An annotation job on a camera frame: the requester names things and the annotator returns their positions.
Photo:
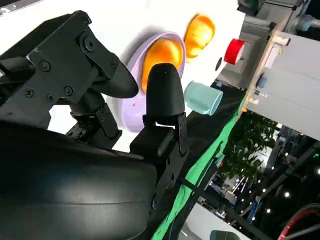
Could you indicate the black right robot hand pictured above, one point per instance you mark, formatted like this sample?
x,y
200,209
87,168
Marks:
x,y
62,190

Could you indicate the lilac plate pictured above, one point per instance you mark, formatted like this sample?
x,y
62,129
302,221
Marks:
x,y
132,115

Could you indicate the green cloth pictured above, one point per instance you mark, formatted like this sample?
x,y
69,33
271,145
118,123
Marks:
x,y
200,162

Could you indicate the black backdrop cloth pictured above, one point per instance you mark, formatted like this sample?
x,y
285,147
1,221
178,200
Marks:
x,y
215,122

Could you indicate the pale green mug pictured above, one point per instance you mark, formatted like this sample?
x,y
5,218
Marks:
x,y
202,98

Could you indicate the green leafy plant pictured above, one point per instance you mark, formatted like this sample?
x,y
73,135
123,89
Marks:
x,y
247,147

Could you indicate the wooden board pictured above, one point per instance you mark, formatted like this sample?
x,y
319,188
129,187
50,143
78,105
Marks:
x,y
255,72

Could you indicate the small blue knob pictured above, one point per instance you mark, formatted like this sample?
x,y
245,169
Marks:
x,y
262,82

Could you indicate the grey machine housing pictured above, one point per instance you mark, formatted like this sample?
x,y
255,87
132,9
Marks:
x,y
255,32

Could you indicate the grey cabinet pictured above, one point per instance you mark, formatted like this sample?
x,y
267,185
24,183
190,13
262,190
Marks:
x,y
295,92

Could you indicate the small white device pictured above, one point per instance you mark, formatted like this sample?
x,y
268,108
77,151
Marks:
x,y
276,52

